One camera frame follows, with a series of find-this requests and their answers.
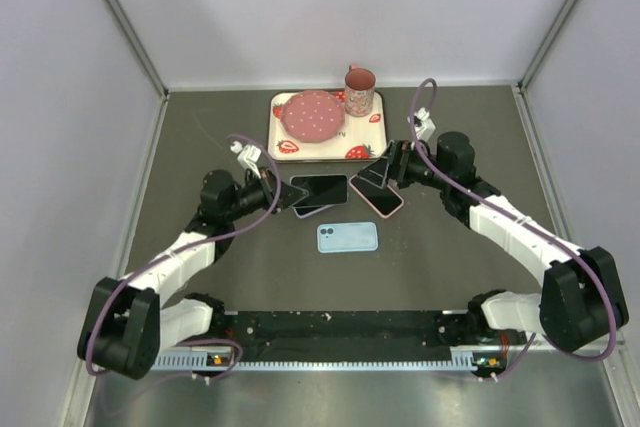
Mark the light blue phone case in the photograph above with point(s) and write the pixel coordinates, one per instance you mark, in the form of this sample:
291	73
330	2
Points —
350	237

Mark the lavender phone case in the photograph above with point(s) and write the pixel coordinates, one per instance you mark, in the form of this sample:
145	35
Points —
305	214

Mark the slotted cable duct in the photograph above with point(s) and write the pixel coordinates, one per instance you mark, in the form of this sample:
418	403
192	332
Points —
205	360

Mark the pink polka dot plate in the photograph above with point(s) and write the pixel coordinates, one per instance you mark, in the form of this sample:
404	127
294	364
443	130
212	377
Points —
312	116

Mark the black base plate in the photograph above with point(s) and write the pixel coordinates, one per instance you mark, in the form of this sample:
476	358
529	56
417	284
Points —
345	336

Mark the pink phone case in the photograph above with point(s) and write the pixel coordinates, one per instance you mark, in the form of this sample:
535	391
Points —
395	207

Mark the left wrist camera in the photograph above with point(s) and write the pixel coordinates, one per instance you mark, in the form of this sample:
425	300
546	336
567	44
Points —
247	156

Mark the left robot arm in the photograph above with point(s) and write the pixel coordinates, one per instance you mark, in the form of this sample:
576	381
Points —
128	323

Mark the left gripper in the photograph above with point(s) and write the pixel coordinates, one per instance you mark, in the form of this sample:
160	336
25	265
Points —
268	186

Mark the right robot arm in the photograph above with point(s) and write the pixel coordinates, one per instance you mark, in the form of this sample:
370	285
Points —
581	299

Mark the strawberry print tray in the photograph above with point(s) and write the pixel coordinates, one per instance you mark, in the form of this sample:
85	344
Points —
360	138

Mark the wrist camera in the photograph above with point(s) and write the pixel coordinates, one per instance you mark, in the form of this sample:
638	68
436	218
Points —
422	124
247	156

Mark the pink floral mug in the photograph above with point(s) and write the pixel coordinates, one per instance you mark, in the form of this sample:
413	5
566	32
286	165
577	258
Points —
359	91

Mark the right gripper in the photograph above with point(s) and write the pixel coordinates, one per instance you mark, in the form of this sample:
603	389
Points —
400	155

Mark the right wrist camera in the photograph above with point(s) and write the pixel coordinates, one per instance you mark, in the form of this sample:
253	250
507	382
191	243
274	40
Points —
422	124

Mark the silver-edged black phone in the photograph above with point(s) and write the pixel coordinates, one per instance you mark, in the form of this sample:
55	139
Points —
322	189

